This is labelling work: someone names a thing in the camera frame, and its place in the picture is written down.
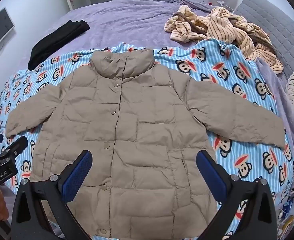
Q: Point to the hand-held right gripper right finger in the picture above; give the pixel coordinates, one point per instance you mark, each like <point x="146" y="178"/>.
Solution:
<point x="207" y="166"/>

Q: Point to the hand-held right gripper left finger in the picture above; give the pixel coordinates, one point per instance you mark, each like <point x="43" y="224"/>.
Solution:
<point x="87" y="165"/>

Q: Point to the beige puffer jacket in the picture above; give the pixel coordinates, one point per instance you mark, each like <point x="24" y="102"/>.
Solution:
<point x="142" y="130"/>

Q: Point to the monkey printed striped blanket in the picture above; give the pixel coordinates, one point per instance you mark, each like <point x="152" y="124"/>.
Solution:
<point x="199" y="62"/>

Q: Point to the black folded garment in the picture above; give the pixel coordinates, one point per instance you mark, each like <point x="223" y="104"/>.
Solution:
<point x="54" y="42"/>

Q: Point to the beige striped fleece robe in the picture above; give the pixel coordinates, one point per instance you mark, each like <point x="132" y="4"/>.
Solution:
<point x="224" y="22"/>

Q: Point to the brown robe belt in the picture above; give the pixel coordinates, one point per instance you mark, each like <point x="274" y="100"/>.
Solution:
<point x="187" y="20"/>

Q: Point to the purple fleece bed blanket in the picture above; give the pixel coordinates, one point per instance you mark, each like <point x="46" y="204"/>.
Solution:
<point x="127" y="22"/>

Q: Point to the grey pillow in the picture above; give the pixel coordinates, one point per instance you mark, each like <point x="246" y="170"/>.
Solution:
<point x="269" y="22"/>

